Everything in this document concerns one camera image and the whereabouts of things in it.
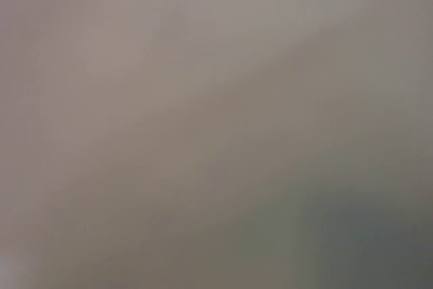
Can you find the pink plastic bag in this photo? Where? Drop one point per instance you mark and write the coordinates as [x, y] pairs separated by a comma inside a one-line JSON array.
[[216, 143]]

